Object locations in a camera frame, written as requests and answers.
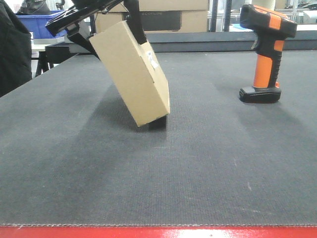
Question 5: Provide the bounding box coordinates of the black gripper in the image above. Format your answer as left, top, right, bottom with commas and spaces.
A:
45, 0, 147, 59

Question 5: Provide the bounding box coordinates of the small brown cardboard package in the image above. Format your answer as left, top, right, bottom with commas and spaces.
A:
89, 21, 170, 126

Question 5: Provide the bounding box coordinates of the orange black barcode scanner gun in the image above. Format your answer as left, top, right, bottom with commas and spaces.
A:
239, 3, 297, 103

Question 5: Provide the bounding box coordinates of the large cardboard box black print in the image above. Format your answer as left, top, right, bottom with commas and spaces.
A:
94, 0, 209, 34

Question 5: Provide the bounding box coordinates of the white barcode label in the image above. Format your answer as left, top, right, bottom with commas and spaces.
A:
146, 51, 159, 69

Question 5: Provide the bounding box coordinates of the blue plastic bin background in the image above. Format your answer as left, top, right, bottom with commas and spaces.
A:
17, 10, 66, 39

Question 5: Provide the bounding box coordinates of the dark grey table mat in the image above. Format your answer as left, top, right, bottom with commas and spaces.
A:
0, 51, 317, 226

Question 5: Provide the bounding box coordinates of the raised grey conveyor ledge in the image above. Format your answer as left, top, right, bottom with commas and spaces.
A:
146, 31, 317, 53

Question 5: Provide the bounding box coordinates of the red metal table frame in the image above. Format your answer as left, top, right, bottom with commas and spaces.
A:
0, 226, 317, 238

